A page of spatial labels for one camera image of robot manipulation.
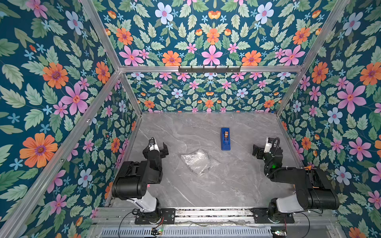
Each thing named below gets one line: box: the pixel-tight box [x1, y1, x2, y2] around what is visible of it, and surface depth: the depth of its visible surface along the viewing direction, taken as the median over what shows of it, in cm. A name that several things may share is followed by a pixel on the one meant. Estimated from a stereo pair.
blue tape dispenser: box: [220, 127, 231, 151], surface depth 100 cm
